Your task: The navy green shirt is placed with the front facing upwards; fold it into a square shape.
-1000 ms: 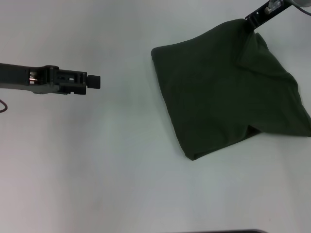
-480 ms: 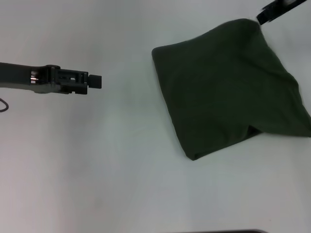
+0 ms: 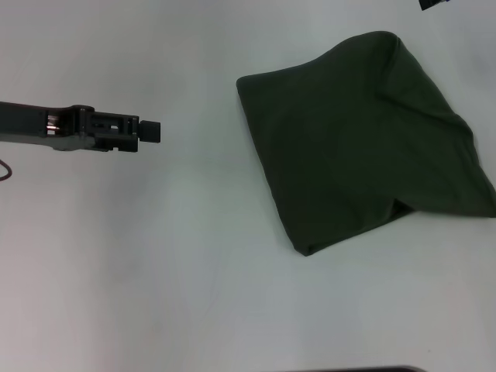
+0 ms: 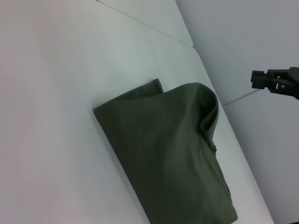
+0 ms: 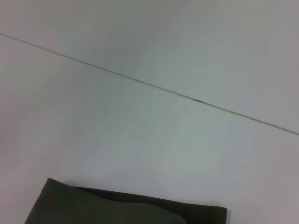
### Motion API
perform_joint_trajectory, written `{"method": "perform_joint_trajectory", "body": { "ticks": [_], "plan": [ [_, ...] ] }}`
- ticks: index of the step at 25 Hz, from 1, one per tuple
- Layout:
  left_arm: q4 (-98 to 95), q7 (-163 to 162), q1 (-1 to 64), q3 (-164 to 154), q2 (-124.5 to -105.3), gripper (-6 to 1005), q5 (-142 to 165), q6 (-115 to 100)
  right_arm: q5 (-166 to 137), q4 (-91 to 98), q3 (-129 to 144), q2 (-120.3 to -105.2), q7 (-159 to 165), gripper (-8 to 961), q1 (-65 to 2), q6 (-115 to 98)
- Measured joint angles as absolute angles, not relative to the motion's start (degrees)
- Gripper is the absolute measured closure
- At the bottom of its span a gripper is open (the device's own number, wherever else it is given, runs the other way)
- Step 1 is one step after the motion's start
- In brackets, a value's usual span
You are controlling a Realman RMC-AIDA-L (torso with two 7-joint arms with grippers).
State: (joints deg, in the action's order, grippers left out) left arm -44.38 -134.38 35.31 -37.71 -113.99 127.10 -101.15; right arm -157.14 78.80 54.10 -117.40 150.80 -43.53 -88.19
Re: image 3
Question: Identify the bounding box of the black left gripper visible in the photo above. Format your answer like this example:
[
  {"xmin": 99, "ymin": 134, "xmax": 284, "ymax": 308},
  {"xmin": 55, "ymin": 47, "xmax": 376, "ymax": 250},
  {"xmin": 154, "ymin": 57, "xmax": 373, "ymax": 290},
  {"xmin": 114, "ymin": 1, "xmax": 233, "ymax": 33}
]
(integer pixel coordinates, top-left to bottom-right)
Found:
[{"xmin": 0, "ymin": 100, "xmax": 162, "ymax": 153}]

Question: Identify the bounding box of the dark green FREE t-shirt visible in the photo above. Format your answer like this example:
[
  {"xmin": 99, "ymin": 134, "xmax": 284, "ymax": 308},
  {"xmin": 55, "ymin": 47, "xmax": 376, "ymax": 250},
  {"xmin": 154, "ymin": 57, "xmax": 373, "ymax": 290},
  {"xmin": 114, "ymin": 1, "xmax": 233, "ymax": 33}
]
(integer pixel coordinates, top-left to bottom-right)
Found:
[{"xmin": 235, "ymin": 29, "xmax": 496, "ymax": 258}]

